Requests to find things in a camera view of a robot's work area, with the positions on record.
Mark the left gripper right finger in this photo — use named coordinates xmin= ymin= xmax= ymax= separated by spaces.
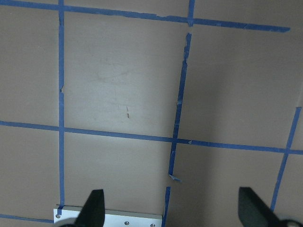
xmin=237 ymin=186 xmax=303 ymax=227

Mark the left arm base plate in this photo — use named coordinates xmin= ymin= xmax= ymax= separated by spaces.
xmin=53 ymin=206 xmax=164 ymax=227

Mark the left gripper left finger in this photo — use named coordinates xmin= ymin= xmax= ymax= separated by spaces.
xmin=73 ymin=189 xmax=105 ymax=227

